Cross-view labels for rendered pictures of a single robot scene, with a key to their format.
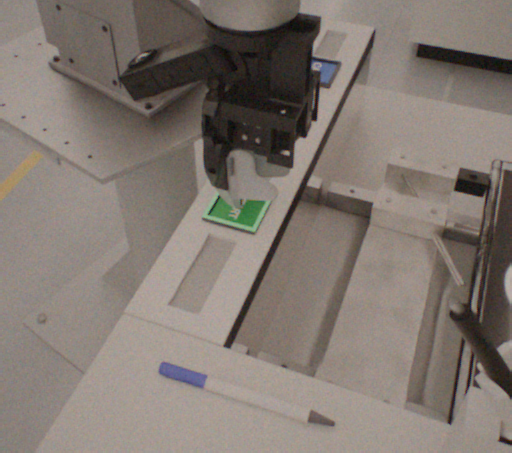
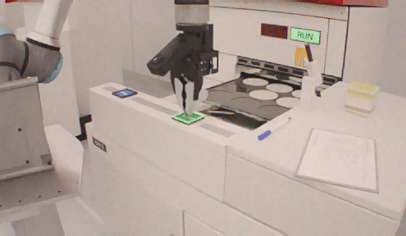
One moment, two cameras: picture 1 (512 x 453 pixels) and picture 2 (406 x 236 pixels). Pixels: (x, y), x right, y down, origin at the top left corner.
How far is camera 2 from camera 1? 0.69 m
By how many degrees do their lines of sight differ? 59
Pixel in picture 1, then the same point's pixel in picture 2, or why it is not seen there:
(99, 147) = (56, 187)
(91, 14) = (7, 127)
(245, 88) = (197, 51)
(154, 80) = (173, 60)
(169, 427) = (282, 142)
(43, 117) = (9, 199)
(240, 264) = (216, 123)
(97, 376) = (255, 152)
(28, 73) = not seen: outside the picture
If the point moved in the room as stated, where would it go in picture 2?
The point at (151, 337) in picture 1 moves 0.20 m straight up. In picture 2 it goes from (243, 140) to (248, 40)
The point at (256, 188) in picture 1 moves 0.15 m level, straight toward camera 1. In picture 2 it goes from (203, 94) to (266, 103)
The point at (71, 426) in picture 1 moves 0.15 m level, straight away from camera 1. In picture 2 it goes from (275, 158) to (193, 166)
